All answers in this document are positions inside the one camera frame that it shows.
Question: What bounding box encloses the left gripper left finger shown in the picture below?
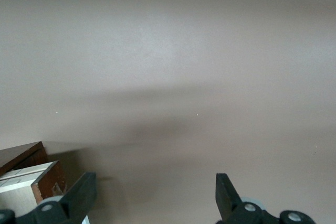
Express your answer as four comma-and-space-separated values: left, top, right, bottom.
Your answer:
0, 172, 98, 224

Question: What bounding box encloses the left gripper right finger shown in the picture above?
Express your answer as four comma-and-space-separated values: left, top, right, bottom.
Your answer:
215, 173, 315, 224

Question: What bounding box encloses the brown drawer with white handle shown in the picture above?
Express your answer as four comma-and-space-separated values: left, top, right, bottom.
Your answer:
0, 159, 90, 224

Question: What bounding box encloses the white and brown wooden cabinet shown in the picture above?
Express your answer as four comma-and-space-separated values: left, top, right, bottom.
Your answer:
0, 141, 50, 176

